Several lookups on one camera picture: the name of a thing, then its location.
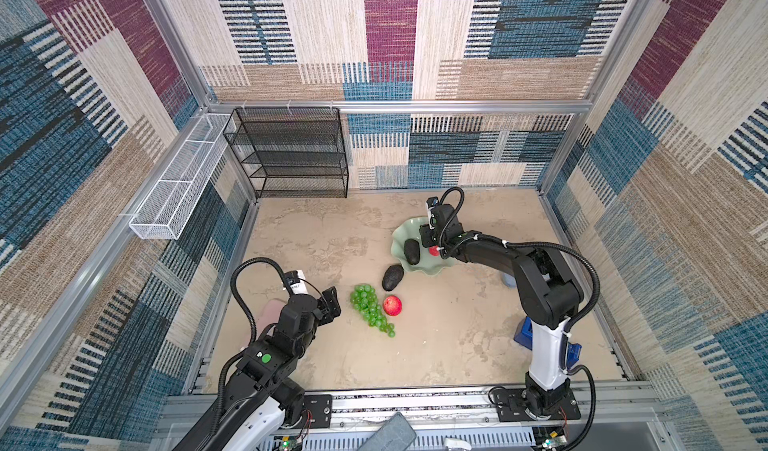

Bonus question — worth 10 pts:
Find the pale green wavy fruit bowl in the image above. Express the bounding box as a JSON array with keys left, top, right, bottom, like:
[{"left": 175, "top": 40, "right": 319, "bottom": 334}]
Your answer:
[{"left": 390, "top": 216, "right": 459, "bottom": 276}]

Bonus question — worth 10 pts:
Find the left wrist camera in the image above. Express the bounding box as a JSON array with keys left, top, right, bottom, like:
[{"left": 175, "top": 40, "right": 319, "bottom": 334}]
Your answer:
[{"left": 284, "top": 270, "right": 309, "bottom": 295}]

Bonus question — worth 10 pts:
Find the blue grey oblong pad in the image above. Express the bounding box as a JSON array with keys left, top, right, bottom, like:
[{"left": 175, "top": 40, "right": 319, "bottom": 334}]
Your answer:
[{"left": 501, "top": 273, "right": 517, "bottom": 288}]

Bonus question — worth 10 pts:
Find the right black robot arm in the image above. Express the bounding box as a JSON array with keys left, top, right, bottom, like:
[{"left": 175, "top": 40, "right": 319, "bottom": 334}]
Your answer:
[{"left": 419, "top": 186, "right": 601, "bottom": 419}]

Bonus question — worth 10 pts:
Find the pink oblong pad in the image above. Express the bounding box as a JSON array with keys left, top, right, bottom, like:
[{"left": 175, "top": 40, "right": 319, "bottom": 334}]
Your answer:
[{"left": 256, "top": 299, "right": 286, "bottom": 334}]

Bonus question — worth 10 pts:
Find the black wire shelf rack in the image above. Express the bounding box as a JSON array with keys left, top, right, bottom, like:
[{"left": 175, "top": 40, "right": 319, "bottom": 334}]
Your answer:
[{"left": 223, "top": 107, "right": 349, "bottom": 199}]

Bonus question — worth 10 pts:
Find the green grape bunch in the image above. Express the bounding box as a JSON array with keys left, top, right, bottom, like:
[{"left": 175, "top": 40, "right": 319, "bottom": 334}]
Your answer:
[{"left": 350, "top": 284, "right": 396, "bottom": 338}]

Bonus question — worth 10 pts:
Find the dark avocado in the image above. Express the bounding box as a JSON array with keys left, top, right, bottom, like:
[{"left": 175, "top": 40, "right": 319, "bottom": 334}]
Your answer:
[
  {"left": 381, "top": 264, "right": 405, "bottom": 292},
  {"left": 403, "top": 238, "right": 421, "bottom": 266}
]

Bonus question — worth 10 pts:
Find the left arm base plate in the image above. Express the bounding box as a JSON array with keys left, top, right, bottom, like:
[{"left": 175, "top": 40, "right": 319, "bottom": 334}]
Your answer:
[{"left": 281, "top": 394, "right": 333, "bottom": 430}]

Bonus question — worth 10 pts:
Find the white mesh wall basket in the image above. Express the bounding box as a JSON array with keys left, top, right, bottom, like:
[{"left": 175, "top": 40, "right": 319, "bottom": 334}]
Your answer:
[{"left": 129, "top": 113, "right": 229, "bottom": 240}]

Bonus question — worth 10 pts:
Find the grey sponge block front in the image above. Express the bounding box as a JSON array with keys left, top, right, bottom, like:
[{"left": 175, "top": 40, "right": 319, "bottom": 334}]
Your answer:
[{"left": 358, "top": 412, "right": 417, "bottom": 451}]

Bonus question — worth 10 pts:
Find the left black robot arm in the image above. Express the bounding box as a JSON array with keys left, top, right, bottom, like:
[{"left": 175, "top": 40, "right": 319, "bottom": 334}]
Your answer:
[{"left": 174, "top": 257, "right": 341, "bottom": 450}]

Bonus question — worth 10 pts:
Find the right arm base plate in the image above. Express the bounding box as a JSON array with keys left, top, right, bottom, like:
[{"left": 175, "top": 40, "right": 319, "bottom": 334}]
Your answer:
[{"left": 487, "top": 386, "right": 582, "bottom": 423}]

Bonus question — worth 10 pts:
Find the blue block under right arm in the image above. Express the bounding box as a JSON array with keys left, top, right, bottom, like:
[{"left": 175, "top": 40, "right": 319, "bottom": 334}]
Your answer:
[{"left": 513, "top": 317, "right": 582, "bottom": 369}]

